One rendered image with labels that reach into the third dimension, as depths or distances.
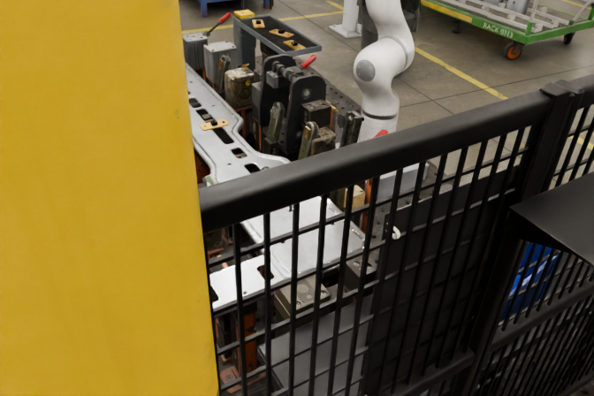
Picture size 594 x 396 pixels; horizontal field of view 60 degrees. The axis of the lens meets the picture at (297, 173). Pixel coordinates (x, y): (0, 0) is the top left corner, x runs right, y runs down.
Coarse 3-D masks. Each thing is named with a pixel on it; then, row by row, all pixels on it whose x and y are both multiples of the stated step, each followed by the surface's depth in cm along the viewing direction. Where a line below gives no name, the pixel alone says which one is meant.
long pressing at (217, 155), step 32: (192, 96) 170; (192, 128) 153; (224, 128) 153; (224, 160) 139; (256, 160) 139; (288, 160) 139; (256, 224) 117; (288, 224) 117; (352, 224) 117; (288, 256) 109
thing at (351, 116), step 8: (352, 112) 117; (344, 120) 115; (352, 120) 117; (360, 120) 116; (344, 128) 119; (352, 128) 116; (360, 128) 117; (344, 136) 120; (352, 136) 117; (344, 144) 121
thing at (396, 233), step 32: (448, 192) 52; (480, 192) 55; (384, 224) 49; (416, 224) 52; (416, 256) 55; (448, 256) 59; (384, 288) 55; (448, 288) 63; (384, 320) 58; (416, 320) 63; (384, 384) 67
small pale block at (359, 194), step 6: (354, 186) 119; (354, 192) 117; (360, 192) 118; (354, 198) 116; (360, 198) 117; (354, 204) 118; (360, 204) 119; (354, 216) 120; (360, 216) 121; (354, 222) 121
